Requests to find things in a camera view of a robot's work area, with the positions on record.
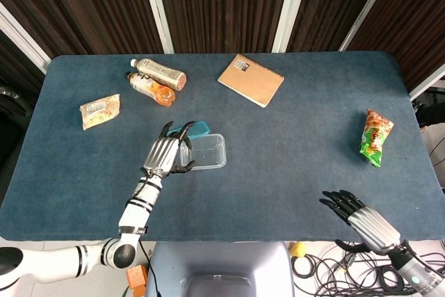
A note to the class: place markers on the brown spiral notebook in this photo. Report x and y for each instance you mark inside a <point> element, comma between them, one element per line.
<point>252,79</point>

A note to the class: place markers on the blue transparent plastic lid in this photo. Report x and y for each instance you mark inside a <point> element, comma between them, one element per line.
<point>201,128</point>

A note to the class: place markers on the beige milk tea bottle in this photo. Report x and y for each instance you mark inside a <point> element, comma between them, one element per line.
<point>163,73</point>

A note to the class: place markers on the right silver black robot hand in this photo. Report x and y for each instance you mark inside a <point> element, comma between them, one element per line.
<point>373,227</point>

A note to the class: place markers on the orange block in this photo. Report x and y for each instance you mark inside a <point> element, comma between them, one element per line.
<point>136,276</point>

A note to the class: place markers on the orange drink bottle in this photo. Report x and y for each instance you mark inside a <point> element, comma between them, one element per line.
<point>160,94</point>

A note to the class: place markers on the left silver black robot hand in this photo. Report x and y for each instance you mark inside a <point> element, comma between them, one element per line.
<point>161,154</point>

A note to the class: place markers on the white screen frame post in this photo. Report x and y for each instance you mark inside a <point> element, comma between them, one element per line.
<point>158,8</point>
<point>286,8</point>
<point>24,36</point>
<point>368,8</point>
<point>427,83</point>

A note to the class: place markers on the brown slatted screen panel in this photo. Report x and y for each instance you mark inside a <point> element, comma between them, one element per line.
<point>87,5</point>
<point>226,5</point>
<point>417,15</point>
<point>330,5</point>

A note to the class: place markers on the blue table cloth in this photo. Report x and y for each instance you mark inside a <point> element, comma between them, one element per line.
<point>260,154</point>

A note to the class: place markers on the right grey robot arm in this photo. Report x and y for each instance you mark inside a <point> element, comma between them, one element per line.
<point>417,272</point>

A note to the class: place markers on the grey robot torso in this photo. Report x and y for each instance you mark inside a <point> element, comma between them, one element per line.
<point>219,262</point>

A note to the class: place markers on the green orange snack bag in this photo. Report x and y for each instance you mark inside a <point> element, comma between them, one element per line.
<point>375,137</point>

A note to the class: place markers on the black bag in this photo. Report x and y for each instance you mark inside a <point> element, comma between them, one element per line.
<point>14,102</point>

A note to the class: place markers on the beige food packet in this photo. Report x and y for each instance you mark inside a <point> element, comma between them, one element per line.
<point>101,111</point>

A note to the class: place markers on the black equipment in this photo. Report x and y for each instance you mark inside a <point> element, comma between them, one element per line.
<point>431,112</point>

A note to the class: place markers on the yellow round object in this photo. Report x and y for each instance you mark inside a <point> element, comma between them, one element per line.
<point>298,249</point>

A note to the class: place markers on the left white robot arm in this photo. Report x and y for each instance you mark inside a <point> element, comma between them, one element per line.
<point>137,211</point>

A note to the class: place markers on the clear plastic food container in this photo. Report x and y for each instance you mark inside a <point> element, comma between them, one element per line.
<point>208,154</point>

